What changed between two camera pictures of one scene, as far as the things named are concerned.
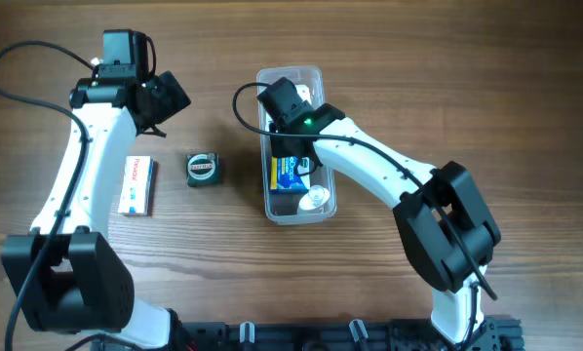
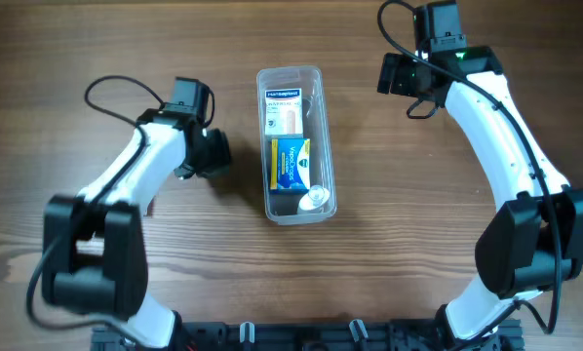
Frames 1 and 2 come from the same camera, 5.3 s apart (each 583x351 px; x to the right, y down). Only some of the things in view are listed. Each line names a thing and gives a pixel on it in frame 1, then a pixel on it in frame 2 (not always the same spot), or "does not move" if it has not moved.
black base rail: (498, 333) does not move
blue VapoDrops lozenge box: (283, 176) does not move
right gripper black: (282, 147) → (391, 74)
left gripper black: (154, 128) → (218, 153)
